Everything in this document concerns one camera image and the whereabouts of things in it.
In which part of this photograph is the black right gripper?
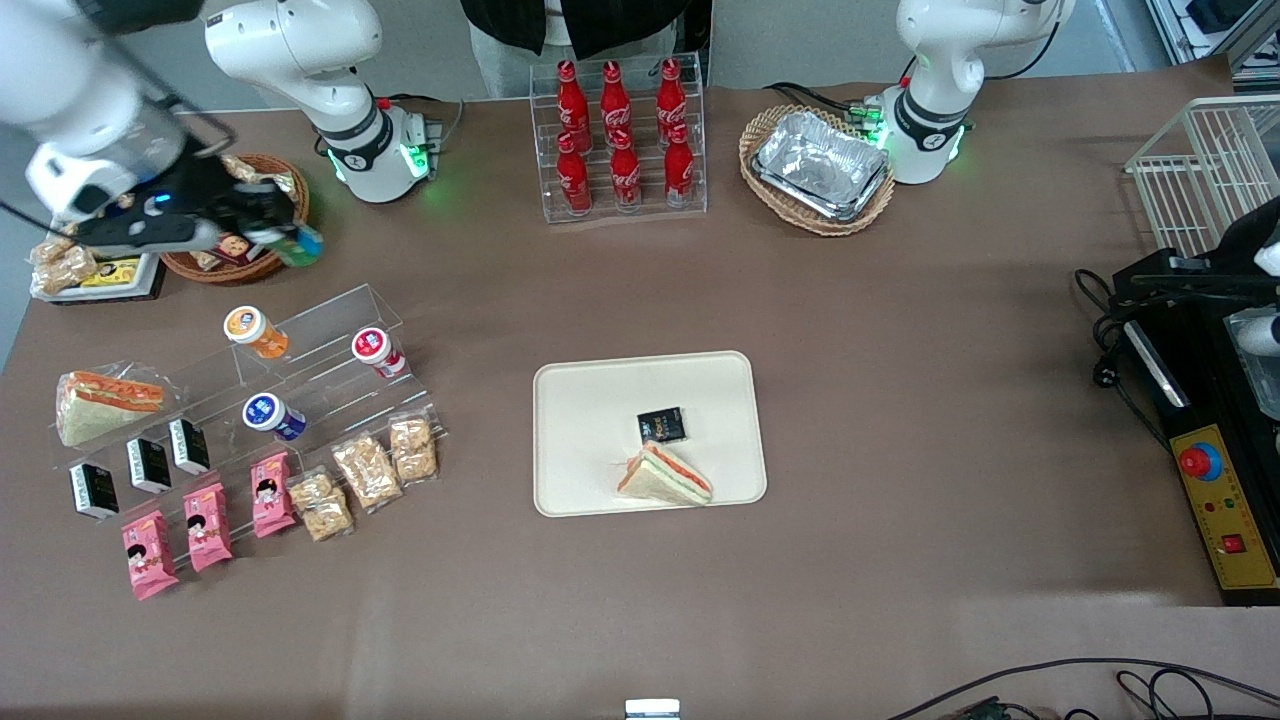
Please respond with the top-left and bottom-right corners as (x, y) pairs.
(76, 158), (298, 253)

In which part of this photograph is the green gum bottle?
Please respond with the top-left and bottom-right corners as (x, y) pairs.
(270, 225), (326, 269)

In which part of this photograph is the orange gum bottle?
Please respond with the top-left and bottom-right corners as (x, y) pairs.
(223, 306), (291, 361)

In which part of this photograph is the white rectangular snack tray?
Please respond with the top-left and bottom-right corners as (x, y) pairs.
(30, 235), (167, 304)

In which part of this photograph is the red gum bottle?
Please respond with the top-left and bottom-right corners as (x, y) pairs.
(351, 327), (409, 381)

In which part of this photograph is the blue gum bottle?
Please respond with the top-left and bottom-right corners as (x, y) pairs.
(242, 393), (308, 443)

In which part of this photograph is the cream plastic tray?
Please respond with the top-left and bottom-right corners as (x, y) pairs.
(532, 350), (769, 519)

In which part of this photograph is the clear bag of puffed snacks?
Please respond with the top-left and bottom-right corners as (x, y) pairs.
(30, 238), (99, 296)
(222, 155), (297, 199)

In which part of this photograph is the brown wicker basket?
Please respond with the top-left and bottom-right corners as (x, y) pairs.
(160, 153), (311, 286)

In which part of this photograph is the clear acrylic tiered display stand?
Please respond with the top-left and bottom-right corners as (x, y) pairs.
(55, 283), (448, 523)

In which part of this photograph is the small black white box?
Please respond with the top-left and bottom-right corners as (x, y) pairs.
(68, 462), (119, 521)
(168, 418), (211, 475)
(126, 438), (173, 494)

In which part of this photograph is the wrapped triangle sandwich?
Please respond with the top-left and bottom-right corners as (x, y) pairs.
(55, 370), (166, 448)
(615, 440), (715, 508)

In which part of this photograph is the clear bag of brittle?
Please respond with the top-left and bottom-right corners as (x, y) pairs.
(331, 431), (404, 514)
(287, 468), (356, 543)
(388, 413), (439, 486)

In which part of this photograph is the pink snack pack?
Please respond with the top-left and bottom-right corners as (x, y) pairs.
(250, 452), (297, 539)
(121, 510), (181, 601)
(183, 482), (234, 573)

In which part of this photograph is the red cola bottle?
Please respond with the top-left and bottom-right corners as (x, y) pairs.
(600, 62), (633, 146)
(655, 58), (689, 141)
(664, 123), (696, 206)
(556, 60), (591, 151)
(609, 130), (643, 209)
(556, 133), (593, 216)

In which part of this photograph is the clear acrylic bottle rack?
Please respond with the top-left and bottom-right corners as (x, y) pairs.
(530, 52), (709, 225)

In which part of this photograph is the person in dark jacket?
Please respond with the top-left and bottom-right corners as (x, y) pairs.
(460, 0), (713, 99)

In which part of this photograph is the small black snack packet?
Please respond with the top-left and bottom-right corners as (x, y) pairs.
(637, 406), (687, 444)

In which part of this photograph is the light wicker basket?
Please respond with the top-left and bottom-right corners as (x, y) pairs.
(739, 104), (896, 237)

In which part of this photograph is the aluminium foil container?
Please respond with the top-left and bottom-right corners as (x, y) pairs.
(752, 110), (891, 223)

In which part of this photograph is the black control box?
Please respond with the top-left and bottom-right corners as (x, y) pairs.
(1115, 250), (1280, 607)

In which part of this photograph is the black clamp stand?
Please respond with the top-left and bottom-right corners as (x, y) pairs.
(1112, 195), (1280, 306)

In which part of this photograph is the yellow emergency stop panel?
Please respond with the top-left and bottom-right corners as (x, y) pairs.
(1170, 425), (1279, 591)

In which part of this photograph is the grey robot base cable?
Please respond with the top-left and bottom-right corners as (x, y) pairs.
(378, 92), (467, 151)

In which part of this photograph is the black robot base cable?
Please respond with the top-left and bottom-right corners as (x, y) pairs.
(765, 82), (883, 119)

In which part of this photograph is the black power cable with plug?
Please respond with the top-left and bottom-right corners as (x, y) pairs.
(1075, 268), (1171, 441)

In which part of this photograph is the white wire basket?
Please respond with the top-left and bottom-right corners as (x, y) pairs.
(1125, 95), (1280, 256)

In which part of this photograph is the black floor cable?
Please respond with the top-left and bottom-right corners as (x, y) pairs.
(885, 657), (1280, 720)

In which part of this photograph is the metal frame shelf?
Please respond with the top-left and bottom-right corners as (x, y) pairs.
(1145, 0), (1280, 81)

